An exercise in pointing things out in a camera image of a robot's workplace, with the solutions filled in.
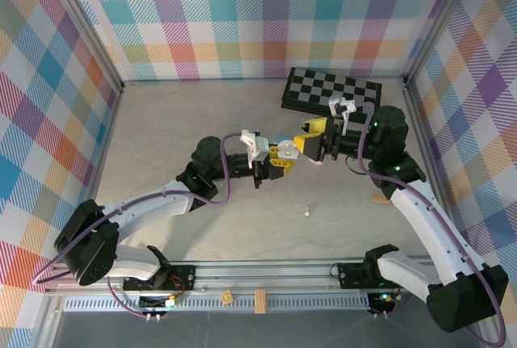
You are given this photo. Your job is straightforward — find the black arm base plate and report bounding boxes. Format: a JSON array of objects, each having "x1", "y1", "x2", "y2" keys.
[
  {"x1": 122, "y1": 265, "x2": 198, "y2": 291},
  {"x1": 337, "y1": 261, "x2": 413, "y2": 289}
]

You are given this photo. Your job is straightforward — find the aluminium frame post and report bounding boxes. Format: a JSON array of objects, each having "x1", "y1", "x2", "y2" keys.
[
  {"x1": 402, "y1": 0, "x2": 485, "y2": 89},
  {"x1": 42, "y1": 0, "x2": 125, "y2": 94}
]

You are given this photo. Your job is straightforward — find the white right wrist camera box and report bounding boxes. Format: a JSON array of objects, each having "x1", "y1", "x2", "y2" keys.
[{"x1": 327, "y1": 96, "x2": 359, "y2": 136}]

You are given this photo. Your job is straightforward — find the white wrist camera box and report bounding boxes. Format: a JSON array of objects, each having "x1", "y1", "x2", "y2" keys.
[
  {"x1": 327, "y1": 96, "x2": 359, "y2": 136},
  {"x1": 240, "y1": 128, "x2": 271, "y2": 163}
]

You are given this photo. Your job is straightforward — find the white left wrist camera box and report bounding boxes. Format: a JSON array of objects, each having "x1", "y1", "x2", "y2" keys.
[{"x1": 240, "y1": 128, "x2": 271, "y2": 163}]

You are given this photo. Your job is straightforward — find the aluminium side rail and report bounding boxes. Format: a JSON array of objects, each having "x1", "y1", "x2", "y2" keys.
[
  {"x1": 399, "y1": 76, "x2": 464, "y2": 260},
  {"x1": 86, "y1": 85, "x2": 124, "y2": 208}
]

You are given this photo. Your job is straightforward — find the wide aluminium base rail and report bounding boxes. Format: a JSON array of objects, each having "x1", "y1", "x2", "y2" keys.
[{"x1": 42, "y1": 258, "x2": 490, "y2": 296}]

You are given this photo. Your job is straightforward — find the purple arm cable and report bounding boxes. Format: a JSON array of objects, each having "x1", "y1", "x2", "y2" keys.
[
  {"x1": 34, "y1": 132, "x2": 246, "y2": 321},
  {"x1": 351, "y1": 101, "x2": 506, "y2": 347}
]

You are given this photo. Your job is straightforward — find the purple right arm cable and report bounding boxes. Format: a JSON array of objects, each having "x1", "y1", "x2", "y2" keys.
[{"x1": 351, "y1": 101, "x2": 506, "y2": 347}]

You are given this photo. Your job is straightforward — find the grey slotted cable duct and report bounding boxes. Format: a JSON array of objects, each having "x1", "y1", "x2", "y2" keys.
[{"x1": 63, "y1": 297, "x2": 375, "y2": 312}]

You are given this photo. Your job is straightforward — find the black controller board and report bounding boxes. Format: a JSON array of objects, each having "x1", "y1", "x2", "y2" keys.
[
  {"x1": 139, "y1": 294, "x2": 181, "y2": 313},
  {"x1": 368, "y1": 291, "x2": 396, "y2": 313}
]

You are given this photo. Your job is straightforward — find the black grey folded chessboard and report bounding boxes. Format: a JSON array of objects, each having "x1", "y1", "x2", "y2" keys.
[{"x1": 281, "y1": 66, "x2": 383, "y2": 126}]

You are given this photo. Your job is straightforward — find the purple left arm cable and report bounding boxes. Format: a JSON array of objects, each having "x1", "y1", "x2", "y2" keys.
[{"x1": 34, "y1": 132, "x2": 246, "y2": 321}]

